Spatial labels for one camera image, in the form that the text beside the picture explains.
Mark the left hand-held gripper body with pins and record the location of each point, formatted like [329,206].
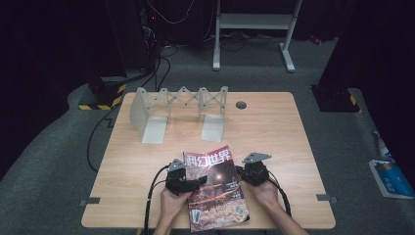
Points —
[176,181]

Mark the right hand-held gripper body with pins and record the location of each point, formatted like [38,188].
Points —
[256,173]

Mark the red cover magazine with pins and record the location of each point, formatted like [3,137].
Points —
[217,199]

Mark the white expandable bookend rack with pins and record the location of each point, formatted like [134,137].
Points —
[153,127]

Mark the person's left hand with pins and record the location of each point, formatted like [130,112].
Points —
[173,204]

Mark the person's right hand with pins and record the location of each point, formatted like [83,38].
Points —
[266,196]

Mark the grey round table grommet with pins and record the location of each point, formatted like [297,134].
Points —
[241,105]

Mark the grey tape piece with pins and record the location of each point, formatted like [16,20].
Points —
[326,197]
[90,201]

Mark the black yellow striped base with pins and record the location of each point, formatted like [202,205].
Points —
[104,98]
[336,101]

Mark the blue and white packet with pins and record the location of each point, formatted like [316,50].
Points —
[391,179]

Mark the small red object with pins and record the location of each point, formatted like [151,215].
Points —
[315,39]

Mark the white metal stand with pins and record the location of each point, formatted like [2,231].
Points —
[254,21]

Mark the dark equipment tower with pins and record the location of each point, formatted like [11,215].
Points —
[133,36]

